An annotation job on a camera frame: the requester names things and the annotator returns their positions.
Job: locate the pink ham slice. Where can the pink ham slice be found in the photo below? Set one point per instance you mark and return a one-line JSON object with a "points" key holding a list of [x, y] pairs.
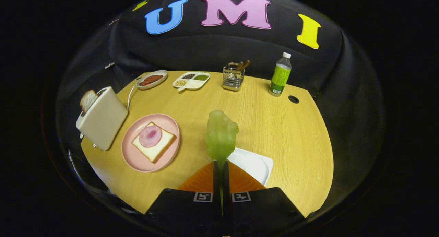
{"points": [[150, 136]]}

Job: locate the white toaster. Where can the white toaster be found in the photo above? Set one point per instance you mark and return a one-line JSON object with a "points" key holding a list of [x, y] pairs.
{"points": [[104, 122]]}

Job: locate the white square plate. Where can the white square plate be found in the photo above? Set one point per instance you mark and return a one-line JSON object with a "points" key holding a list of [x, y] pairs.
{"points": [[253, 165]]}

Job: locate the toasted bread slice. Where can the toasted bread slice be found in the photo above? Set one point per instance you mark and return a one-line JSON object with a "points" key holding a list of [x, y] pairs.
{"points": [[88, 100]]}

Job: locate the green lettuce leaf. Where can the green lettuce leaf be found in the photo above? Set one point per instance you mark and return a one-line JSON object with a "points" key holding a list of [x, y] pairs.
{"points": [[221, 134]]}

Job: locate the white bread slice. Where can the white bread slice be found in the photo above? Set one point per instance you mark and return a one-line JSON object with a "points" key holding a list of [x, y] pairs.
{"points": [[157, 152]]}

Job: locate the pink clip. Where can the pink clip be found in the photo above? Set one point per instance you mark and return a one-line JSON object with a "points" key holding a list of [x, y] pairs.
{"points": [[114, 21]]}

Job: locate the pink plate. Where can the pink plate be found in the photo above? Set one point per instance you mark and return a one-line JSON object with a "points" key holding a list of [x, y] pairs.
{"points": [[137, 158]]}

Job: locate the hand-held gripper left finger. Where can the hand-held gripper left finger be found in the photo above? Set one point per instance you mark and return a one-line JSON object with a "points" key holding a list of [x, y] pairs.
{"points": [[192, 213]]}

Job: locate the brown meat slices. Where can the brown meat slices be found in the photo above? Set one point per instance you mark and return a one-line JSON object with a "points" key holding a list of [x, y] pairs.
{"points": [[150, 80]]}

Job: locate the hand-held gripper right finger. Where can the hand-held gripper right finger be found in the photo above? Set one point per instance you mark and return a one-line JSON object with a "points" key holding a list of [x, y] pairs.
{"points": [[260, 209]]}

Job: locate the white clip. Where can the white clip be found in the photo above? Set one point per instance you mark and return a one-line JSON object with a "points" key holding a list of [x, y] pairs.
{"points": [[109, 64]]}

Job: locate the white divided bean dish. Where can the white divided bean dish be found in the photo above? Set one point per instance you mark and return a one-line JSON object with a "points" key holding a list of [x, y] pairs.
{"points": [[193, 83]]}

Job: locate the white round plate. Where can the white round plate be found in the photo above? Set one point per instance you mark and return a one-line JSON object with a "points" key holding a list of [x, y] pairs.
{"points": [[161, 74]]}

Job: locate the wooden utensils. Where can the wooden utensils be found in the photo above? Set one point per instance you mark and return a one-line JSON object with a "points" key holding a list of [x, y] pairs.
{"points": [[244, 64]]}

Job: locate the green label plastic bottle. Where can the green label plastic bottle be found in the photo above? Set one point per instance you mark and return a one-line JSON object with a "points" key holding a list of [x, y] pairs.
{"points": [[280, 75]]}

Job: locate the black backdrop cloth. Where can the black backdrop cloth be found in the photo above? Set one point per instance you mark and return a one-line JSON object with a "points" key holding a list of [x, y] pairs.
{"points": [[212, 48]]}

